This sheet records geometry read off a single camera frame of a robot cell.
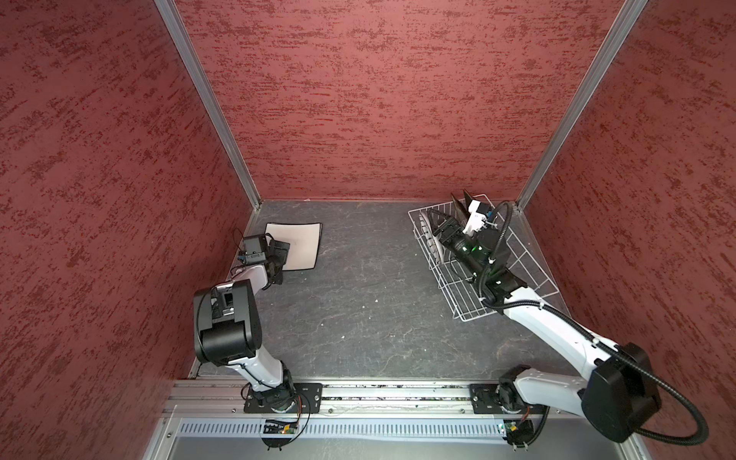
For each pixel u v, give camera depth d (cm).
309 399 76
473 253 64
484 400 74
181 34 74
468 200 70
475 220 67
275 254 87
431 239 67
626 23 73
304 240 106
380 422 71
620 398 41
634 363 41
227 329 48
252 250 75
